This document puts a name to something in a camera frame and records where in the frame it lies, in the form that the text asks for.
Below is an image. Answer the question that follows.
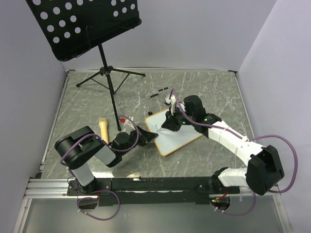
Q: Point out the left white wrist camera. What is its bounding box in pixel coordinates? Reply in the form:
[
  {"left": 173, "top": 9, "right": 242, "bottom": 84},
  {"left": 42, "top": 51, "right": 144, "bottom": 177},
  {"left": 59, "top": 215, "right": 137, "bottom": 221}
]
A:
[{"left": 119, "top": 116, "right": 136, "bottom": 131}]

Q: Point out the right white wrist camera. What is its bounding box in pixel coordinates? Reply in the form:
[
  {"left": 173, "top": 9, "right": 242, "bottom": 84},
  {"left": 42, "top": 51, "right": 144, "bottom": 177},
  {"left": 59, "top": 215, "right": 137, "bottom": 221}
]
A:
[{"left": 165, "top": 94, "right": 176, "bottom": 116}]

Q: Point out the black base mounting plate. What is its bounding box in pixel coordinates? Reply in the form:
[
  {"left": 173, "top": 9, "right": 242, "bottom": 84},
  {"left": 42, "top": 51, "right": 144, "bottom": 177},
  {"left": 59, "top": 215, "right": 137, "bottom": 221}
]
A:
[{"left": 67, "top": 177, "right": 240, "bottom": 206}]

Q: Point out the black perforated music stand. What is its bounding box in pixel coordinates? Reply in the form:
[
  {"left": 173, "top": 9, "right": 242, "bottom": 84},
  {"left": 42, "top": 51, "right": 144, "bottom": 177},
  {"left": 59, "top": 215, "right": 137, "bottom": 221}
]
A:
[{"left": 25, "top": 0, "right": 146, "bottom": 132}]

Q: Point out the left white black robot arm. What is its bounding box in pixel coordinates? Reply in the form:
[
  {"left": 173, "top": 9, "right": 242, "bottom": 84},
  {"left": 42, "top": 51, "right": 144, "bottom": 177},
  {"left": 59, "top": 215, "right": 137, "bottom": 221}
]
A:
[{"left": 54, "top": 126, "right": 158, "bottom": 195}]

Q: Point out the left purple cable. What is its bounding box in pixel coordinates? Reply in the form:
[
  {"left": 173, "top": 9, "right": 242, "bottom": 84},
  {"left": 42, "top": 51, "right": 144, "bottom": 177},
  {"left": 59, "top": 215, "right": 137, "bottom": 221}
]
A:
[{"left": 59, "top": 114, "right": 139, "bottom": 221}]

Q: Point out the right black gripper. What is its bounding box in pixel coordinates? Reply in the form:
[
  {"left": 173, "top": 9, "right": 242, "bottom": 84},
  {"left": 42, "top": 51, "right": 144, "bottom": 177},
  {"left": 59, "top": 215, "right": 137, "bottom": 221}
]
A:
[{"left": 161, "top": 106, "right": 195, "bottom": 132}]

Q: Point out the aluminium extrusion rail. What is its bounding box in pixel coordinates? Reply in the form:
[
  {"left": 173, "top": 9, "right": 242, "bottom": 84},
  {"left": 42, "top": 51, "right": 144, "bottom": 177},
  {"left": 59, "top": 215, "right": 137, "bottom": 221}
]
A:
[{"left": 24, "top": 178, "right": 73, "bottom": 199}]

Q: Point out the wire whiteboard easel stand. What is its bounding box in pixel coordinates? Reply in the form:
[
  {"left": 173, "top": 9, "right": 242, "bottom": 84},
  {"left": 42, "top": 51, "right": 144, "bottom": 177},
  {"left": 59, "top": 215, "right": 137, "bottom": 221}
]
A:
[{"left": 142, "top": 87, "right": 170, "bottom": 116}]

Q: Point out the yellow framed whiteboard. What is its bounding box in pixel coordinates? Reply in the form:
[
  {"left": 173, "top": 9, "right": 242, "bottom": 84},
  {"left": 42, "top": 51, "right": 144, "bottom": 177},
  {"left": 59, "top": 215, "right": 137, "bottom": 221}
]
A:
[{"left": 145, "top": 108, "right": 203, "bottom": 156}]

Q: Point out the wooden toy microphone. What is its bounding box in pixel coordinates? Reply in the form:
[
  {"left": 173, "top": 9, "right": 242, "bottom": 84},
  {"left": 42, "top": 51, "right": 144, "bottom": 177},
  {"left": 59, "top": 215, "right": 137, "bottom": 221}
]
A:
[{"left": 99, "top": 117, "right": 109, "bottom": 143}]

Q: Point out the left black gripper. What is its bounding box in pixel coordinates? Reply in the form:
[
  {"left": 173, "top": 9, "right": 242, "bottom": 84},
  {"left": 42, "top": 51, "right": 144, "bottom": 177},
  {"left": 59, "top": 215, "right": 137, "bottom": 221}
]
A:
[{"left": 120, "top": 125, "right": 158, "bottom": 156}]

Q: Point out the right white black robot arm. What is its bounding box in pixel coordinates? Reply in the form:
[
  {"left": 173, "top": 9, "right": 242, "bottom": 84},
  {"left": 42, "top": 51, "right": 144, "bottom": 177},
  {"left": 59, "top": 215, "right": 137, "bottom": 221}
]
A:
[{"left": 161, "top": 94, "right": 284, "bottom": 196}]

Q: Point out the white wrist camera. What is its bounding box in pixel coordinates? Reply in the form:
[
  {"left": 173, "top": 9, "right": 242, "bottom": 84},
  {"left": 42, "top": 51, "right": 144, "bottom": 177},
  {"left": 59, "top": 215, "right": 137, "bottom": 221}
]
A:
[
  {"left": 119, "top": 116, "right": 136, "bottom": 131},
  {"left": 165, "top": 94, "right": 176, "bottom": 116}
]

